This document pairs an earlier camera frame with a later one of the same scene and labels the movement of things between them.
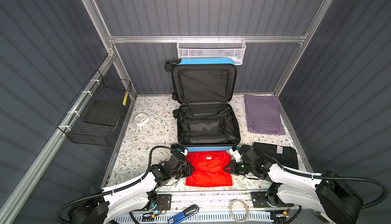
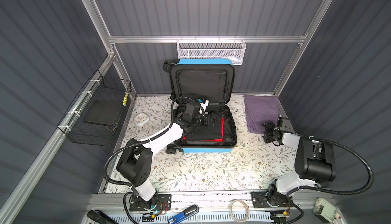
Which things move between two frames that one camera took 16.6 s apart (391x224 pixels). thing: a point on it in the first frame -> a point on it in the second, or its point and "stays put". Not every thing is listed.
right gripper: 232,169 -> 269,126
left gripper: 189,170 -> 212,121
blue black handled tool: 187,212 stays put
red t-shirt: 208,169 -> 223,120
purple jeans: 263,114 stays put
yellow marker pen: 125,98 stays put
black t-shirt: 286,157 -> 208,132
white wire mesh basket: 213,48 stays put
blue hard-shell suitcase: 207,117 stays put
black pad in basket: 104,112 stays put
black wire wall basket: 95,113 stays put
